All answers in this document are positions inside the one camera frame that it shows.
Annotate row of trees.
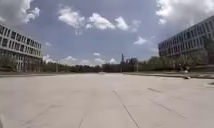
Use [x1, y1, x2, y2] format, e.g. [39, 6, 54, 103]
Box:
[41, 54, 209, 74]

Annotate distant tower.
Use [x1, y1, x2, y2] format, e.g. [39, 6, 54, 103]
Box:
[120, 53, 125, 73]

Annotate grey building with window grid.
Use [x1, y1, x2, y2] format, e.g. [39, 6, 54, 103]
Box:
[157, 12, 214, 66]

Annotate pale concrete slab plaza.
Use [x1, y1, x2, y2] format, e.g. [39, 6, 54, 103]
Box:
[0, 72, 214, 128]

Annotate white building with dark windows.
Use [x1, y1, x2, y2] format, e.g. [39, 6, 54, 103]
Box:
[0, 21, 44, 73]

